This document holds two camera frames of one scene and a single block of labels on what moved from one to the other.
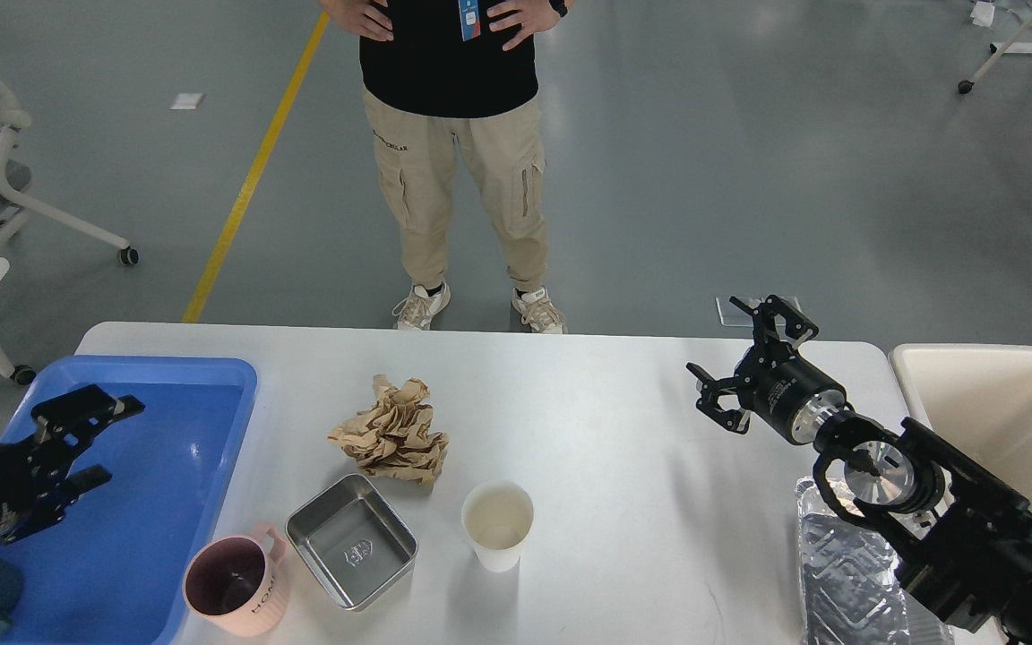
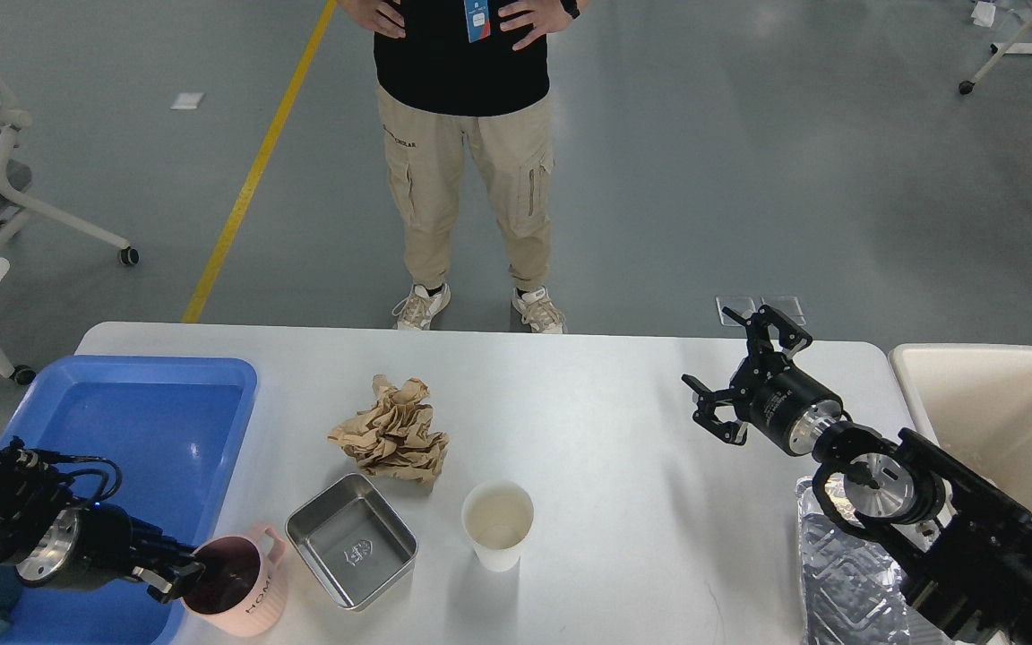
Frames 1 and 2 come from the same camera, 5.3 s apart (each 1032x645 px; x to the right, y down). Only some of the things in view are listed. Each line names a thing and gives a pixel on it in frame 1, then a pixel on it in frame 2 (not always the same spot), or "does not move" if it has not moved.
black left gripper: x=16 y=488 to x=96 y=544
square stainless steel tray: x=351 y=542 does not move
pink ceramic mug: x=235 y=583 does not move
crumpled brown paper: x=393 y=437 does not move
